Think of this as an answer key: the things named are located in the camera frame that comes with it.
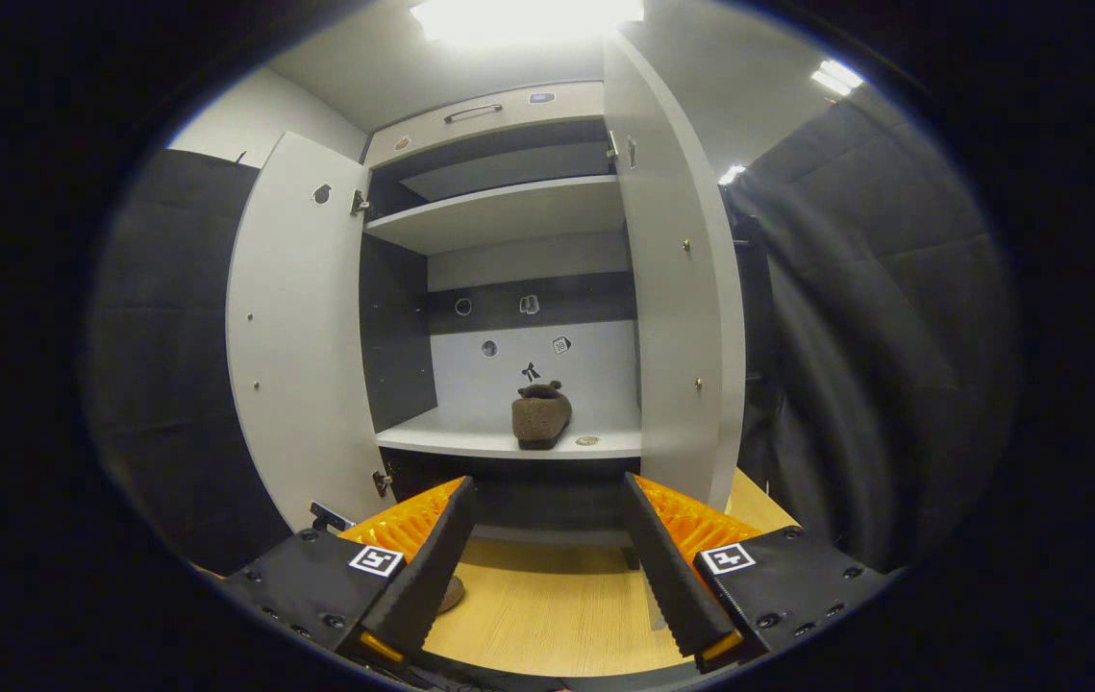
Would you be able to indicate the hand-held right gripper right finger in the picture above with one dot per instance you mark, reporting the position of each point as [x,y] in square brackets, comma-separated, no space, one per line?
[672,577]

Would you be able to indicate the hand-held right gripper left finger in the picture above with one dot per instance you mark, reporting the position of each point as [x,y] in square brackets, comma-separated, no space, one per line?
[427,577]

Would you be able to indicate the brown fuzzy shoe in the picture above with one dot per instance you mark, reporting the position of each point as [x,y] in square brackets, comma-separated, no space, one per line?
[539,418]
[453,596]

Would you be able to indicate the grey cabinet door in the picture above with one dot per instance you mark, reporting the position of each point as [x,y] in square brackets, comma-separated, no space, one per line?
[307,336]
[672,317]

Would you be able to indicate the black backdrop cloth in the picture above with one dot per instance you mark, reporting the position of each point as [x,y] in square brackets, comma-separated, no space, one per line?
[893,336]

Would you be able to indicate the small ceiling light panel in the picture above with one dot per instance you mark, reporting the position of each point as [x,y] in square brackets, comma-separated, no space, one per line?
[837,77]
[732,175]

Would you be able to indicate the large ceiling light panel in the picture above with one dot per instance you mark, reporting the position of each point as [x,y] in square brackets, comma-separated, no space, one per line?
[523,19]

